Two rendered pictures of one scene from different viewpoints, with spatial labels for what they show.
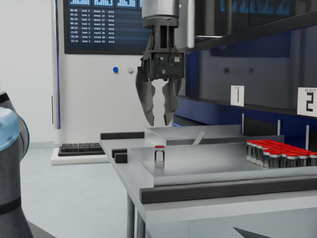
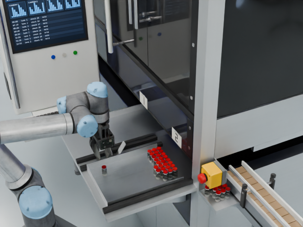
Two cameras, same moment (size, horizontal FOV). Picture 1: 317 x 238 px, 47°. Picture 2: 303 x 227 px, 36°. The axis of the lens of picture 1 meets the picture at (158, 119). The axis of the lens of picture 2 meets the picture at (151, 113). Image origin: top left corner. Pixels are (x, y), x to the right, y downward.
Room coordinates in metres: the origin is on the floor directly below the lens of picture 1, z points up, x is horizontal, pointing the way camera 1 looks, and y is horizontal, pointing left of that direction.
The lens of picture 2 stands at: (-0.78, 0.07, 2.22)
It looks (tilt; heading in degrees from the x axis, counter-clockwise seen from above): 34 degrees down; 350
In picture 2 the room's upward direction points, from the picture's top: 1 degrees counter-clockwise
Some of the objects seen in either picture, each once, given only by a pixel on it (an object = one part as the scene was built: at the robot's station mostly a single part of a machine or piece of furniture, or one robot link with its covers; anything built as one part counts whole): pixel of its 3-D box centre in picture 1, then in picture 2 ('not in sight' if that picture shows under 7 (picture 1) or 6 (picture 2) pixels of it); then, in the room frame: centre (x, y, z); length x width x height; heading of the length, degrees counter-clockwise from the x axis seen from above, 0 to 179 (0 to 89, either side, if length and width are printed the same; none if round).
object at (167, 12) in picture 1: (162, 10); (100, 114); (0.75, -0.01, 1.20); 0.08 x 0.08 x 0.05
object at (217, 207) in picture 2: not in sight; (222, 197); (0.54, -0.46, 0.87); 0.14 x 0.13 x 0.02; 104
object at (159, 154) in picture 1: (159, 157); (104, 170); (0.77, 0.00, 0.90); 0.02 x 0.02 x 0.04
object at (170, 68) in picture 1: (162, 51); (102, 132); (0.74, -0.01, 1.12); 0.09 x 0.08 x 0.12; 15
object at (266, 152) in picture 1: (268, 161); (156, 170); (0.72, -0.22, 0.90); 0.02 x 0.02 x 0.05
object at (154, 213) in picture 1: (208, 158); (128, 153); (0.90, -0.13, 0.87); 0.70 x 0.48 x 0.02; 14
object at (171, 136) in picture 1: (209, 136); (127, 125); (1.09, -0.15, 0.90); 0.34 x 0.26 x 0.04; 104
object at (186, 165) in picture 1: (220, 164); (134, 173); (0.73, -0.13, 0.90); 0.34 x 0.26 x 0.04; 104
